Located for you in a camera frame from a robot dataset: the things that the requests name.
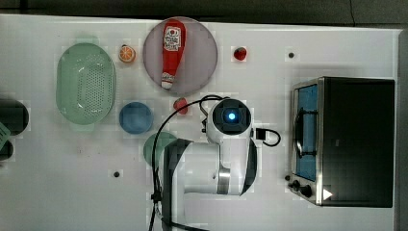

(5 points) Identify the green cup with handle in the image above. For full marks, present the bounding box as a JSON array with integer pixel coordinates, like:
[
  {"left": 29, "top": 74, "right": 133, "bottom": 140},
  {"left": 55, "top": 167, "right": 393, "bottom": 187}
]
[{"left": 143, "top": 132, "right": 176, "bottom": 167}]

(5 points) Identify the orange slice toy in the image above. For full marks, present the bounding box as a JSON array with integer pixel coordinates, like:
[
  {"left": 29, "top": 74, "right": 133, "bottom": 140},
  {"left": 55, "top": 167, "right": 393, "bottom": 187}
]
[{"left": 118, "top": 44, "right": 136, "bottom": 63}]

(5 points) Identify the red strawberry toy far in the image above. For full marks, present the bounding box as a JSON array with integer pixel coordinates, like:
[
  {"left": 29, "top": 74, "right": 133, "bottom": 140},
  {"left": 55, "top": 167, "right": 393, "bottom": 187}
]
[{"left": 234, "top": 47, "right": 247, "bottom": 61}]

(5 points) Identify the blue bowl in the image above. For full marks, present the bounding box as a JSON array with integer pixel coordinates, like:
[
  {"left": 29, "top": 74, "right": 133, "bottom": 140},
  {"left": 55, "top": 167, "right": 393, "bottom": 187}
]
[{"left": 119, "top": 102, "right": 154, "bottom": 135}]

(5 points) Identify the purple round plate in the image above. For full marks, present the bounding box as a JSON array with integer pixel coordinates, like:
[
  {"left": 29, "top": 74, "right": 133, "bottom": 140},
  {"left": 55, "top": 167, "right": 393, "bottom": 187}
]
[{"left": 142, "top": 16, "right": 217, "bottom": 95}]

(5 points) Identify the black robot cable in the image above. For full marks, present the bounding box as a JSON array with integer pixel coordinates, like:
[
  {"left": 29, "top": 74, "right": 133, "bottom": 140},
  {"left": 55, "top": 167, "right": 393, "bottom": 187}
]
[{"left": 147, "top": 94, "right": 282, "bottom": 231}]

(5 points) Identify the black toaster oven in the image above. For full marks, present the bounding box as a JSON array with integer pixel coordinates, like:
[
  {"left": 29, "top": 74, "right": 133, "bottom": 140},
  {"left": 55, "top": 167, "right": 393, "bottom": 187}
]
[{"left": 287, "top": 77, "right": 395, "bottom": 208}]

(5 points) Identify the red strawberry toy near plate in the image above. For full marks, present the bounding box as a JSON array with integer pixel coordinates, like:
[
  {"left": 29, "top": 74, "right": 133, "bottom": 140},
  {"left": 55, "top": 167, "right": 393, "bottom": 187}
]
[{"left": 173, "top": 97, "right": 189, "bottom": 115}]

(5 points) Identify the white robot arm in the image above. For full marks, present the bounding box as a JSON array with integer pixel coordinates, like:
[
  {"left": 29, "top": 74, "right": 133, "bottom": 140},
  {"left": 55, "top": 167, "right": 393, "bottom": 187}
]
[{"left": 159, "top": 98, "right": 257, "bottom": 231}]

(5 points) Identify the red ketchup bottle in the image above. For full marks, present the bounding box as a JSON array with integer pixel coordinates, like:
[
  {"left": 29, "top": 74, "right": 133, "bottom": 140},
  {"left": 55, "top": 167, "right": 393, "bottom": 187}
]
[{"left": 161, "top": 19, "right": 187, "bottom": 90}]

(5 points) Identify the black cylinder lower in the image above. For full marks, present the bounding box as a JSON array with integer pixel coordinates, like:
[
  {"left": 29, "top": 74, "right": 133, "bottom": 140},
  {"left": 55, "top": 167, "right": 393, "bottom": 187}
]
[{"left": 0, "top": 141, "right": 13, "bottom": 161}]

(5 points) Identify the green oval colander basket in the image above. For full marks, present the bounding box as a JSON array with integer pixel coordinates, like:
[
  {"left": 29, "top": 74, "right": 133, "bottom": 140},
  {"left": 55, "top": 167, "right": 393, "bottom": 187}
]
[{"left": 56, "top": 37, "right": 116, "bottom": 132}]

